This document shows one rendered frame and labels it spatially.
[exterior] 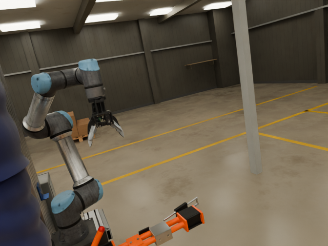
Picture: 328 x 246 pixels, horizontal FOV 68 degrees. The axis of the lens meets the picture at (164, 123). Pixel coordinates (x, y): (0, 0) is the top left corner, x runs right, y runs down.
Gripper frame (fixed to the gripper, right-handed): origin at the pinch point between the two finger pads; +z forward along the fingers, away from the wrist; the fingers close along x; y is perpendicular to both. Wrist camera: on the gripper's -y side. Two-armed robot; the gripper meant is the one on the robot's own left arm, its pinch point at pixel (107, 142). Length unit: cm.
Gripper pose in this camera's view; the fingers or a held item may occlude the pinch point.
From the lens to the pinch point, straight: 110.3
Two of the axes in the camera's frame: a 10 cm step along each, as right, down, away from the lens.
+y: 4.1, 1.4, -9.0
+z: 1.8, 9.6, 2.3
